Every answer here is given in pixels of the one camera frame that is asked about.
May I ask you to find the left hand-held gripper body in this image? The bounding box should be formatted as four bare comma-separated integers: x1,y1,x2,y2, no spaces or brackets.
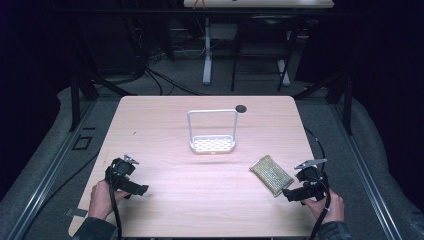
104,154,141,194

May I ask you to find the grey tape strip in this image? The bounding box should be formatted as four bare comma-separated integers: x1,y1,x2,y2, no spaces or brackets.
65,208,89,218

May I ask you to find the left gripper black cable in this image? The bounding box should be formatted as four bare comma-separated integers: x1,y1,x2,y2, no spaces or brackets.
108,179,123,240

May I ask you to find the floor cables bundle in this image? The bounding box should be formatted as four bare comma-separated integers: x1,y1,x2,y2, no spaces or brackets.
126,19,211,97

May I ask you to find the black chair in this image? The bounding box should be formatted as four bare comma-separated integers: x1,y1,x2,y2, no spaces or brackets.
230,13,301,93

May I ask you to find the black metal stand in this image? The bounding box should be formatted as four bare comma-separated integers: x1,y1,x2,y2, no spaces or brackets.
293,69,354,136
65,19,138,132

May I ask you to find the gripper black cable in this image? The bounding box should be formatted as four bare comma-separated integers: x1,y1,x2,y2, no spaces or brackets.
108,179,123,240
303,127,332,240

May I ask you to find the gold mesh sponge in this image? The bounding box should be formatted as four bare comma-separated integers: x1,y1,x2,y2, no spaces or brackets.
249,154,295,198

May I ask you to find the person's left hand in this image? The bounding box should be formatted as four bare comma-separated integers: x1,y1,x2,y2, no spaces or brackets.
87,179,131,221

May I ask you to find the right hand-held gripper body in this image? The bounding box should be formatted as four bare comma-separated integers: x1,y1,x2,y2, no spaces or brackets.
293,158,330,202

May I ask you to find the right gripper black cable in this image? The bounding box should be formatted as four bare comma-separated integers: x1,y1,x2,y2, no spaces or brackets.
303,127,332,240

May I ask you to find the person's right hand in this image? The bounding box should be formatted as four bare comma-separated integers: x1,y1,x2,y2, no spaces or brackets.
301,188,346,225

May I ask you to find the white desk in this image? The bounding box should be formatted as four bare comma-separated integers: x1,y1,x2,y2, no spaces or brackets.
183,0,335,86

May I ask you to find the white sponge holder rack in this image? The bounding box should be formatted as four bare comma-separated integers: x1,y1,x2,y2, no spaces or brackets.
186,108,240,155

